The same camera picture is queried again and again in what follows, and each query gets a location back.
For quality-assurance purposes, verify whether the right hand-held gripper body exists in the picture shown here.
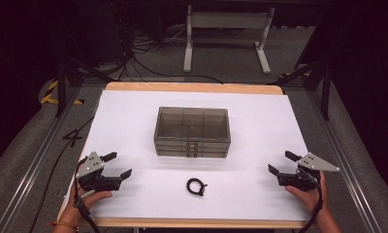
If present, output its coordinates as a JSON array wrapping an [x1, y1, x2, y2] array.
[[277, 152, 341, 192]]

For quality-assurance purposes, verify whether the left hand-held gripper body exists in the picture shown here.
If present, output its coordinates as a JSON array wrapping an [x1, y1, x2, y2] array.
[[75, 150, 122, 192]]

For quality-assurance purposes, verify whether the black hair tie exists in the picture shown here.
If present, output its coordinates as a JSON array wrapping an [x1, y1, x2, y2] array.
[[185, 178, 209, 197]]

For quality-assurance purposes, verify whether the transparent grey drawer box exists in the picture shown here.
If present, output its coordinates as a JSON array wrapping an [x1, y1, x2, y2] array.
[[153, 106, 232, 159]]

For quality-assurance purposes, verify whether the person's left hand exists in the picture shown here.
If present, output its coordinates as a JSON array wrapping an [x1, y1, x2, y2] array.
[[60, 189, 113, 224]]

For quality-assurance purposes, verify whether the person's right hand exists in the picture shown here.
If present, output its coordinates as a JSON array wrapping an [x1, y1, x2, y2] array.
[[285, 171, 328, 216]]

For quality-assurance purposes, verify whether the black metal stand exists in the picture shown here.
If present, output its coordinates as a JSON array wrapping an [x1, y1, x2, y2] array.
[[268, 59, 333, 121], [54, 56, 113, 118]]

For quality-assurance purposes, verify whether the yellow black hazard tape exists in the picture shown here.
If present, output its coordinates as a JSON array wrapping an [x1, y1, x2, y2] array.
[[40, 80, 85, 106]]

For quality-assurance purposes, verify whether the black floor cable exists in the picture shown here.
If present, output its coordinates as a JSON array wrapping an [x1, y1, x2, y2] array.
[[28, 116, 96, 233]]

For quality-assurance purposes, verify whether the left hand-held gripper cable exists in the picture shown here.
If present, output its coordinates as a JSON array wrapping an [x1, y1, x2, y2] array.
[[73, 156, 101, 233]]

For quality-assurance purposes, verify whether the hand-held gripper cable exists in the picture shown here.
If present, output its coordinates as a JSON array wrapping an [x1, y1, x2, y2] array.
[[298, 168, 324, 233], [73, 156, 101, 233]]

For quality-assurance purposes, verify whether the right hand-held gripper cable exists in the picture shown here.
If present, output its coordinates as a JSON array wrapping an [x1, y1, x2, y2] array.
[[298, 168, 324, 233]]

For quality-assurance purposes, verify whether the aluminium floor rail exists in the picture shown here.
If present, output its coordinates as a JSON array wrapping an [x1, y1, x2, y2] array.
[[0, 85, 83, 233], [307, 88, 382, 233]]

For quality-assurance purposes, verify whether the orange bead bracelet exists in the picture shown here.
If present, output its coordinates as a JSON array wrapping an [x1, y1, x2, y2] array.
[[46, 220, 81, 232]]

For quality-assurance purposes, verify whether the bundle of black cables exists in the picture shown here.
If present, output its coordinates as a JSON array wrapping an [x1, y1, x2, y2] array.
[[109, 3, 225, 85]]

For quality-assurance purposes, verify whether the white metal table frame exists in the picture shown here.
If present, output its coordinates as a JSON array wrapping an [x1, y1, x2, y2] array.
[[182, 4, 276, 75]]

